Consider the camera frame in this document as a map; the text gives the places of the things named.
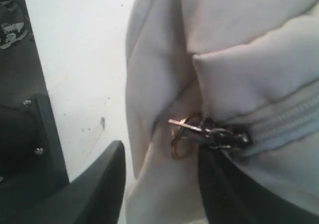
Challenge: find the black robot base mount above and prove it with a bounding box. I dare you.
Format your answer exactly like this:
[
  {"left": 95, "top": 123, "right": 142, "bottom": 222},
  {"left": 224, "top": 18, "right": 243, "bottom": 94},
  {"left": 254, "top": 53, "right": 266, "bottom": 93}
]
[{"left": 0, "top": 94, "right": 69, "bottom": 224}]

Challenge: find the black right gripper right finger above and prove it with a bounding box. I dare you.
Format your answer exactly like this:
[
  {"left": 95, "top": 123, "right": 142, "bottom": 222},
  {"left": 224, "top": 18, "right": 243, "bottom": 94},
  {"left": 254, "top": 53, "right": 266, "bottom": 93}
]
[{"left": 198, "top": 147, "right": 319, "bottom": 224}]

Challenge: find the beige fabric duffel bag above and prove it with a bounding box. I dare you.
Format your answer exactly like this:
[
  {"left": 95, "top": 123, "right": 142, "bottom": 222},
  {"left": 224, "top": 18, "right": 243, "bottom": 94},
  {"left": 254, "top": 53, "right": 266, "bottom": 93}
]
[{"left": 126, "top": 0, "right": 319, "bottom": 224}]

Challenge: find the sneaker on floor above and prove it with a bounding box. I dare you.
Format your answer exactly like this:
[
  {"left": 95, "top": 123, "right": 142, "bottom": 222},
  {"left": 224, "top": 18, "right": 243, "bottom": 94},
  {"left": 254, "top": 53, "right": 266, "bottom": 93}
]
[{"left": 0, "top": 0, "right": 28, "bottom": 50}]

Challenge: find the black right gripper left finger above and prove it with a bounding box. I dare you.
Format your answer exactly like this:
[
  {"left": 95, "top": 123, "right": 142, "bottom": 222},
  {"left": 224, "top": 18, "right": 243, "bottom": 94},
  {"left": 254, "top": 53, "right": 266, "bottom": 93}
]
[{"left": 19, "top": 140, "right": 126, "bottom": 224}]

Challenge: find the metal zipper pull with ring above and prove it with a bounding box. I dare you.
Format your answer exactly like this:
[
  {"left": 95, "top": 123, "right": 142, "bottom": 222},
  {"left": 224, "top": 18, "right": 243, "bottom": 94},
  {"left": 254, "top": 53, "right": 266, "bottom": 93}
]
[{"left": 167, "top": 113, "right": 253, "bottom": 160}]

